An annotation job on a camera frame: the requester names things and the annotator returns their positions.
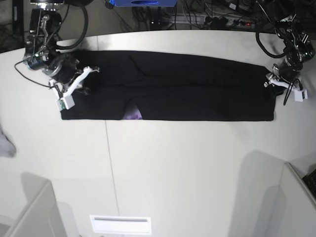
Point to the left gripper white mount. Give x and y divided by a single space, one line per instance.
283 76

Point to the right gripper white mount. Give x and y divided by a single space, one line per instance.
66 77

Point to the black T-shirt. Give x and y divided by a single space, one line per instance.
176 87

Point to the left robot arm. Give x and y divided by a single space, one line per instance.
298 49

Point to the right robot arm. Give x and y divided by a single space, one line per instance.
43 53

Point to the blue box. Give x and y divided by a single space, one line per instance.
150 3

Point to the black keyboard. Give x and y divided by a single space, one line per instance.
310 181

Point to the grey cloth at table edge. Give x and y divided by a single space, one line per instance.
7 148

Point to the black flat device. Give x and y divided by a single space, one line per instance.
18 21

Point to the white partition panel right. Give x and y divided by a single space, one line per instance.
299 219

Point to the white partition panel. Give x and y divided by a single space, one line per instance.
299 219
40 217

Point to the white partition panel left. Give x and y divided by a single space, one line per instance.
40 217

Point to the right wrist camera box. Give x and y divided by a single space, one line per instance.
65 103

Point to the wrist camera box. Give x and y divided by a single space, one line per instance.
300 94
65 103

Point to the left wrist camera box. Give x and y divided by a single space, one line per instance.
300 94

